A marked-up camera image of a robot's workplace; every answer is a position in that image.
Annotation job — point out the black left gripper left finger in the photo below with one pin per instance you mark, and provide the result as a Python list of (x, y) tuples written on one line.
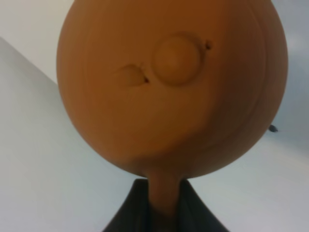
[(134, 213)]

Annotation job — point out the brown clay teapot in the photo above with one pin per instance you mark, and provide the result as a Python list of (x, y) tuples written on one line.
[(171, 89)]

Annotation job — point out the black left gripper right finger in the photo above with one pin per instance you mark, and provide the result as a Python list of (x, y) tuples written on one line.
[(193, 215)]

